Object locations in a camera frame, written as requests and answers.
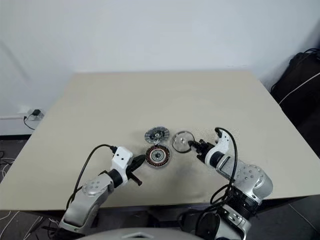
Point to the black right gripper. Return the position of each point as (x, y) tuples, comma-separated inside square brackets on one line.
[(207, 147)]

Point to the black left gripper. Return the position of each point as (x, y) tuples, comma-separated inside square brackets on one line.
[(130, 170)]

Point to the motor housing with copper windings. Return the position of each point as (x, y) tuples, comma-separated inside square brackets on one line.
[(162, 160)]

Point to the grey round motor lid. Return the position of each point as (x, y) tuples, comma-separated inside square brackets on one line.
[(152, 136)]

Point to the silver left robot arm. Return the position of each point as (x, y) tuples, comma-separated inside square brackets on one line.
[(87, 197)]

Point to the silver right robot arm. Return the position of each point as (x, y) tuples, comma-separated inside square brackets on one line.
[(250, 180)]

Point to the grey robot torso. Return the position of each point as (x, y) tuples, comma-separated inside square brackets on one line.
[(135, 234)]

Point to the dark rounded shape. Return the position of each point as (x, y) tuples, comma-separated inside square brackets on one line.
[(190, 222)]

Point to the black plug-in charger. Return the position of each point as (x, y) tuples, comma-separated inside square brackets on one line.
[(35, 113)]

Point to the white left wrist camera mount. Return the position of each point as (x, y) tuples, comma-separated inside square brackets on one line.
[(121, 157)]

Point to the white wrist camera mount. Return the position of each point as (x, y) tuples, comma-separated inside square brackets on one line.
[(121, 157), (223, 143)]

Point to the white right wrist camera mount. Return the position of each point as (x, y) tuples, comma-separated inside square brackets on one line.
[(223, 143)]

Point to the white wall socket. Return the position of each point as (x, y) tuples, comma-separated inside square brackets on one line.
[(37, 118)]

